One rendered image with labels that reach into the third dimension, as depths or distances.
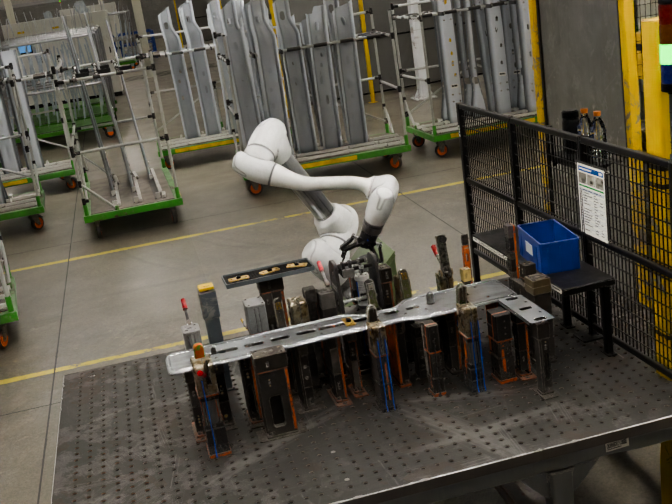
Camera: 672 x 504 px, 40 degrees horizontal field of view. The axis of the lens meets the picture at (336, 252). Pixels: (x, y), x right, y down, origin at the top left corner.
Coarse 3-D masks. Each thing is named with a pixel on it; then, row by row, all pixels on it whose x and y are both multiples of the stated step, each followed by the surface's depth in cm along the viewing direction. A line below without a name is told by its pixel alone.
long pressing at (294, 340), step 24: (480, 288) 377; (504, 288) 373; (384, 312) 367; (408, 312) 363; (432, 312) 360; (264, 336) 360; (312, 336) 353; (336, 336) 352; (168, 360) 352; (216, 360) 344
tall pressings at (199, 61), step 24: (216, 0) 1232; (240, 0) 1237; (264, 0) 1261; (168, 24) 1248; (192, 24) 1257; (216, 24) 1240; (168, 48) 1253; (192, 48) 1264; (192, 96) 1269; (192, 120) 1283; (216, 120) 1287; (264, 120) 1272
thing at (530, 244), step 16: (528, 224) 398; (544, 224) 399; (560, 224) 390; (528, 240) 384; (544, 240) 401; (560, 240) 370; (576, 240) 370; (528, 256) 388; (544, 256) 371; (560, 256) 371; (576, 256) 372; (544, 272) 373
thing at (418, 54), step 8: (408, 0) 1491; (416, 0) 1488; (408, 8) 1499; (416, 8) 1491; (416, 24) 1498; (416, 32) 1501; (416, 40) 1504; (416, 48) 1508; (416, 56) 1511; (416, 64) 1517; (424, 64) 1518; (416, 72) 1526; (424, 72) 1521; (416, 80) 1535; (424, 88) 1528; (416, 96) 1536; (424, 96) 1532; (432, 96) 1530
